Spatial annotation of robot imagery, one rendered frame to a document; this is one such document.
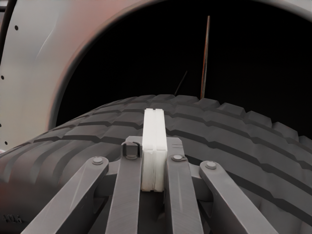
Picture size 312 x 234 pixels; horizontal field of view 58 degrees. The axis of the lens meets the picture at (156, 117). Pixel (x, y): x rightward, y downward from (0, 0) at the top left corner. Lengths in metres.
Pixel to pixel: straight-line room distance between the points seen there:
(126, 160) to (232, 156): 0.11
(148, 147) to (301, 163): 0.18
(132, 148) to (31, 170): 0.11
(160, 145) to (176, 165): 0.02
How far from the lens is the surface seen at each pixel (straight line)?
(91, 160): 0.16
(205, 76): 0.79
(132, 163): 0.16
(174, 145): 0.19
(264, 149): 0.28
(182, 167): 0.15
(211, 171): 0.16
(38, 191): 0.24
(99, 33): 0.59
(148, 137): 0.18
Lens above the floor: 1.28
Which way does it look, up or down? 19 degrees down
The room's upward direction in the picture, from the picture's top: 2 degrees counter-clockwise
